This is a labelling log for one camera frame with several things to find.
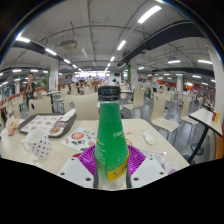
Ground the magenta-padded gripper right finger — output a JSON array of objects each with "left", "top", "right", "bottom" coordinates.
[{"left": 125, "top": 144, "right": 168, "bottom": 190}]

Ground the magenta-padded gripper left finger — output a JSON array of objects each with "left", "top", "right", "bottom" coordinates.
[{"left": 57, "top": 144, "right": 100, "bottom": 190}]

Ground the green drink bottle black cap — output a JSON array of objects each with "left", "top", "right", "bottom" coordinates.
[{"left": 93, "top": 85, "right": 131, "bottom": 190}]

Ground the illustrated sticker sheet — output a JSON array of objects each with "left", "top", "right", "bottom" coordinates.
[{"left": 60, "top": 127, "right": 98, "bottom": 153}]

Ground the small white plastic packet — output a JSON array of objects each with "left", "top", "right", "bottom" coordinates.
[{"left": 141, "top": 130, "right": 155, "bottom": 145}]

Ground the white polka-dot mug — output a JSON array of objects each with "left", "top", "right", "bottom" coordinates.
[{"left": 20, "top": 128, "right": 53, "bottom": 159}]

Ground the folded white napkin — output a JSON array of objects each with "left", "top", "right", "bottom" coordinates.
[{"left": 60, "top": 108, "right": 77, "bottom": 122}]

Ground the crumpled food wrapper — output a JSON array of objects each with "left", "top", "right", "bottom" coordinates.
[{"left": 4, "top": 115, "right": 21, "bottom": 137}]

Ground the person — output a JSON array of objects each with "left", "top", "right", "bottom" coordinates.
[
  {"left": 24, "top": 72, "right": 37, "bottom": 109},
  {"left": 150, "top": 76, "right": 160, "bottom": 94}
]

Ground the ceiling air conditioner unit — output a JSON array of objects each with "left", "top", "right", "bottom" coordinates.
[{"left": 59, "top": 39, "right": 78, "bottom": 52}]

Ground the group of ceiling lights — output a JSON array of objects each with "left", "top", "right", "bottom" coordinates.
[{"left": 0, "top": 4, "right": 214, "bottom": 88}]

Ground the beige table black pedestal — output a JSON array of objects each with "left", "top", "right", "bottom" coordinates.
[{"left": 188, "top": 107, "right": 224, "bottom": 164}]

